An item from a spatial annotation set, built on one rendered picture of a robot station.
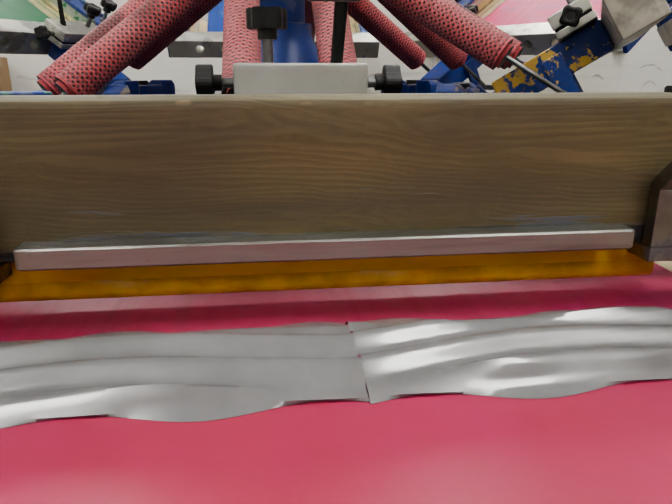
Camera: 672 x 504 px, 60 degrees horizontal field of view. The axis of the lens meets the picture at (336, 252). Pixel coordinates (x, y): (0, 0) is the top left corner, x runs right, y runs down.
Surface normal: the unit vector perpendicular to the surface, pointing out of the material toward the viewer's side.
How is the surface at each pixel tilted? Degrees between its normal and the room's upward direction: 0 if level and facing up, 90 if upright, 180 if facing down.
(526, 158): 90
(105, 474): 0
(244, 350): 29
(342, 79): 90
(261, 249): 90
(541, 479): 0
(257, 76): 90
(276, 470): 0
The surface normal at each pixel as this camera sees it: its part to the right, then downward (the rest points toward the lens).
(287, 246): 0.11, 0.30
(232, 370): -0.03, -0.63
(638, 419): 0.00, -0.95
